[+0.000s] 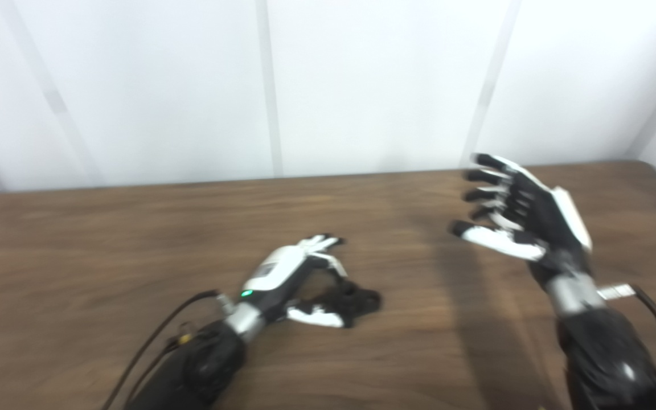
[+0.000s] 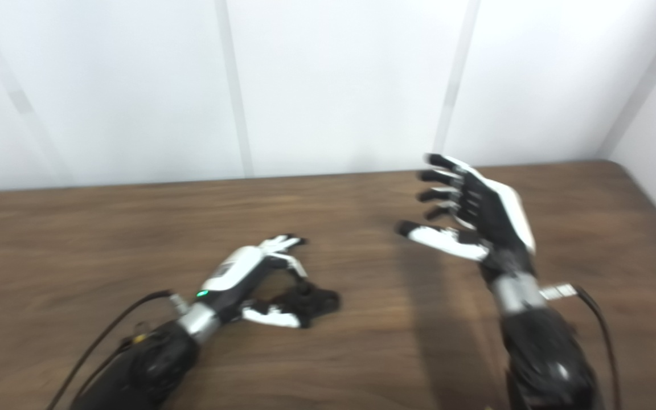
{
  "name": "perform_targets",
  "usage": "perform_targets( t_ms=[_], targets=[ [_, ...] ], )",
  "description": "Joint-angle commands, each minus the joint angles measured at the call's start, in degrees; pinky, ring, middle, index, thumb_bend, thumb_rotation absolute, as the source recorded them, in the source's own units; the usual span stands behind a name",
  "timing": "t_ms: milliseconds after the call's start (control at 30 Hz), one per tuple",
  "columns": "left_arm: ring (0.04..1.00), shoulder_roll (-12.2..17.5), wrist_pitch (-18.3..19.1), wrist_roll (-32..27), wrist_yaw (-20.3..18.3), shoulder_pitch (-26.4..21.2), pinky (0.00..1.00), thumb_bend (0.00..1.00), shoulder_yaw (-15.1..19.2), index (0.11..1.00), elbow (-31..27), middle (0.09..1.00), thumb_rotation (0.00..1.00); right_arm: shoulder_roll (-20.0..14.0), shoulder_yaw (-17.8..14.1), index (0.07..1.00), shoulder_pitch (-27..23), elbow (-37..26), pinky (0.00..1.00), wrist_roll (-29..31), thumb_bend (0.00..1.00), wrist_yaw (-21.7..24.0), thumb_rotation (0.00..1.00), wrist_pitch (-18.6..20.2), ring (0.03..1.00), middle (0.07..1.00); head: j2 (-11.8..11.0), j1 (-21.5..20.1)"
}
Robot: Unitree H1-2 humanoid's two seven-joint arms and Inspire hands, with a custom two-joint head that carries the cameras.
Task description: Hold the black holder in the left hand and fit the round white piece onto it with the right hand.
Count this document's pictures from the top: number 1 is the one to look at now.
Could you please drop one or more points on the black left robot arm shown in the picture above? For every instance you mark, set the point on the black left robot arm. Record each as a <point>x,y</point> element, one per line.
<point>203,370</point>

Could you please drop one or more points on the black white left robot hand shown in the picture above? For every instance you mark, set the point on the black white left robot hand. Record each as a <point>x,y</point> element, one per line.
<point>277,273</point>

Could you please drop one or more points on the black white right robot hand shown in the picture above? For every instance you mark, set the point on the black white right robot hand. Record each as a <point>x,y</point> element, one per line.
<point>544,216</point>

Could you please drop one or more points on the black flanged holder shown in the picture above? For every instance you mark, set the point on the black flanged holder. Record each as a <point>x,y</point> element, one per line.
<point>356,299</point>

